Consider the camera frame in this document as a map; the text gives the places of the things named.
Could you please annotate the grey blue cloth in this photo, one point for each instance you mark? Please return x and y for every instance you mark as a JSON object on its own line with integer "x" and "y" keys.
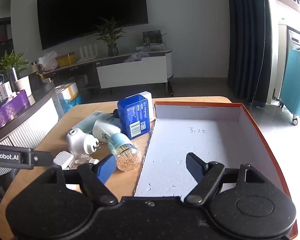
{"x": 137, "y": 56}

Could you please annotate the black wall television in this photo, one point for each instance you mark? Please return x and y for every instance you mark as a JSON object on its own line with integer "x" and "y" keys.
{"x": 90, "y": 10}

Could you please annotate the white plastic bag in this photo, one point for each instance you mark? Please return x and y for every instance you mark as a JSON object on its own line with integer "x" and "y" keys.
{"x": 48, "y": 61}

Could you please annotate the white paper cup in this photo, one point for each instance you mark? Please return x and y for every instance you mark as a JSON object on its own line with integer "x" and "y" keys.
{"x": 23, "y": 86}

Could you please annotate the purple tray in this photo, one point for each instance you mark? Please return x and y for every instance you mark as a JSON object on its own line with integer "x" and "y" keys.
{"x": 7, "y": 112}

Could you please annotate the white cube charger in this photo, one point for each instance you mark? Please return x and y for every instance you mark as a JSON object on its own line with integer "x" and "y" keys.
{"x": 63, "y": 158}

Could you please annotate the small white carton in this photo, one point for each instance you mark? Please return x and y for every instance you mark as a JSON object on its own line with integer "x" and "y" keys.
{"x": 150, "y": 105}

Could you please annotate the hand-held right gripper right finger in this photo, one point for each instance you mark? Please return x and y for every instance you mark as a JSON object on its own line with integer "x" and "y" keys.
{"x": 193, "y": 166}

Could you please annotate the dark blue curtain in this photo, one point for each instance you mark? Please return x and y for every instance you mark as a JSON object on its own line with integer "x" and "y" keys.
{"x": 247, "y": 42}

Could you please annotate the washing machine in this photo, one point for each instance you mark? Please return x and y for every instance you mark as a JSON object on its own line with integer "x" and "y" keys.
{"x": 298, "y": 41}

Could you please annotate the white round plug light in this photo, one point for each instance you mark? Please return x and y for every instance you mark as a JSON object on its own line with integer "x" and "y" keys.
{"x": 76, "y": 140}

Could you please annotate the teal suitcase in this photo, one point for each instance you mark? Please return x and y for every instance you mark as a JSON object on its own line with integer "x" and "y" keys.
{"x": 296, "y": 85}

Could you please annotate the clear plastic boxes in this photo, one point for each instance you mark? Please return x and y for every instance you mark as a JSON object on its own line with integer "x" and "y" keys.
{"x": 150, "y": 48}

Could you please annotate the blue plastic case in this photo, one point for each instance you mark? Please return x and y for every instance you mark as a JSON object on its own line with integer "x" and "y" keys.
{"x": 133, "y": 116}

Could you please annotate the white router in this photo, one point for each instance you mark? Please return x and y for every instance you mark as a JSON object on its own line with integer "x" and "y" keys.
{"x": 87, "y": 52}

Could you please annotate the blue plastic bag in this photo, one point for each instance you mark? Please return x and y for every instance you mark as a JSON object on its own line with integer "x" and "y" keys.
{"x": 70, "y": 103}

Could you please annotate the white and yellow cardboard box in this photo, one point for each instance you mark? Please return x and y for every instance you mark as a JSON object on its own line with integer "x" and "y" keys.
{"x": 67, "y": 91}

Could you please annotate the bamboo plant in metal vase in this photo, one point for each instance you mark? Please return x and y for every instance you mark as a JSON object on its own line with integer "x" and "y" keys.
{"x": 13, "y": 76}

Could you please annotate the small clear plastic item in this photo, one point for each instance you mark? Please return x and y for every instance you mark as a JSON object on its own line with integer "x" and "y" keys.
{"x": 81, "y": 160}

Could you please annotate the white plug-in repeller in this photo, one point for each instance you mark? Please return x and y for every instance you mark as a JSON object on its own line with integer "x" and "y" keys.
{"x": 105, "y": 130}

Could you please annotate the white television stand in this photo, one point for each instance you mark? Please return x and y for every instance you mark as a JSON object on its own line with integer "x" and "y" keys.
{"x": 132, "y": 72}

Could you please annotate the bamboo plant in glass vase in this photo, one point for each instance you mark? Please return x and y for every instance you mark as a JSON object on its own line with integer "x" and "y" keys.
{"x": 111, "y": 36}

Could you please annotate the orange cardboard box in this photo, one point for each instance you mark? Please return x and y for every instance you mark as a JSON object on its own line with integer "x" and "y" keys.
{"x": 215, "y": 142}

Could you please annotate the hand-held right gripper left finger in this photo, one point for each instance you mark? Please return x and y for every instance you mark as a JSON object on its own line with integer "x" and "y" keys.
{"x": 106, "y": 168}

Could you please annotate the dark green box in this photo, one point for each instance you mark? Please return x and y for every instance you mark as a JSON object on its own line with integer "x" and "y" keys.
{"x": 152, "y": 37}

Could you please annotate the teal and white carton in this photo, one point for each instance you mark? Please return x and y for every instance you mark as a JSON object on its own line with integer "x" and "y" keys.
{"x": 90, "y": 120}

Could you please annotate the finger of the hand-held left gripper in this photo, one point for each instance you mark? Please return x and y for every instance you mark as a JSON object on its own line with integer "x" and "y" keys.
{"x": 43, "y": 158}

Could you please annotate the toothpick jar with teal lid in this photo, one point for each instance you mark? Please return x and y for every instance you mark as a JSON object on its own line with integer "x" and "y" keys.
{"x": 122, "y": 147}

